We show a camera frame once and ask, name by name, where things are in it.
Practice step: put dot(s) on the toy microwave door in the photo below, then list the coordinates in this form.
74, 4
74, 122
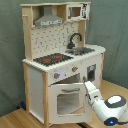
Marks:
74, 12

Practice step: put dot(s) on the white oven door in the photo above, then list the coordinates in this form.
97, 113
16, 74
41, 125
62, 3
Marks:
68, 104

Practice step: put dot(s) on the wooden toy kitchen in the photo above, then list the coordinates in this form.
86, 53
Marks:
46, 40

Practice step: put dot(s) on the grey range hood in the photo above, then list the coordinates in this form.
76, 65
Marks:
48, 18

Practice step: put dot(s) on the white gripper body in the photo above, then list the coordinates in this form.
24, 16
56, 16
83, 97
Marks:
92, 92

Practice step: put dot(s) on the black toy faucet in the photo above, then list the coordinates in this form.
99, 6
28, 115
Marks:
72, 42

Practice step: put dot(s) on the right oven knob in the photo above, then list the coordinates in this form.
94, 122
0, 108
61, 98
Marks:
74, 69

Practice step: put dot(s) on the grey dishwasher door panel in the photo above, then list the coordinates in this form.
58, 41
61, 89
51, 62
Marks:
91, 73

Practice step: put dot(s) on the grey toy sink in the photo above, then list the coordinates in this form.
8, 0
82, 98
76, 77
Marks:
79, 51

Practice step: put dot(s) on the oven knob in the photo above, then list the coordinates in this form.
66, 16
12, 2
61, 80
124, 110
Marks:
56, 75
74, 69

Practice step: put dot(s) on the left oven knob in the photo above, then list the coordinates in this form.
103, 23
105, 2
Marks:
56, 75

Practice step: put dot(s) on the black toy stovetop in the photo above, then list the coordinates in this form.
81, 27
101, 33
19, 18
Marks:
52, 59

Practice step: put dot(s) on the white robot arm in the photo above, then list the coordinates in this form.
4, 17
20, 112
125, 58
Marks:
111, 111

